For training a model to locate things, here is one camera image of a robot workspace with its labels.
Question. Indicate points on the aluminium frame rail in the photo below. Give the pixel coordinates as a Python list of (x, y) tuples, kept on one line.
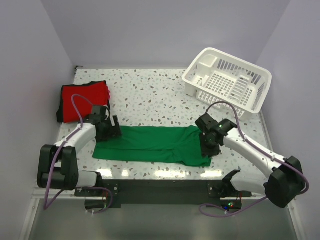
[(55, 195)]

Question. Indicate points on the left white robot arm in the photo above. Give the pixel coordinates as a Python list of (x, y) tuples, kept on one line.
[(58, 163)]

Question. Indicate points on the red folded t-shirt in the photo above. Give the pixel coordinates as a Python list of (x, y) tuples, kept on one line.
[(83, 100)]

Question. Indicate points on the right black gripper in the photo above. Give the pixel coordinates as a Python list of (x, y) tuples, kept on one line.
[(211, 153)]

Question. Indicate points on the pink folded t-shirt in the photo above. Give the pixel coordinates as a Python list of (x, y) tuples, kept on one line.
[(108, 93)]

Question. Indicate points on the white plastic basket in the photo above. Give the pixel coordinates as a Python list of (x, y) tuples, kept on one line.
[(219, 79)]

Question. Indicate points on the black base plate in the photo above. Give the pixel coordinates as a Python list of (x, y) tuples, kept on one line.
[(221, 188)]

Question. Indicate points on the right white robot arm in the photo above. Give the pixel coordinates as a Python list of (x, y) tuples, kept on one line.
[(284, 175)]

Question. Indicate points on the green t-shirt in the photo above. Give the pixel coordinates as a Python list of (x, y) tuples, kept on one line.
[(154, 144)]

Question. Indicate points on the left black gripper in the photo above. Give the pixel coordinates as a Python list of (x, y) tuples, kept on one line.
[(113, 131)]

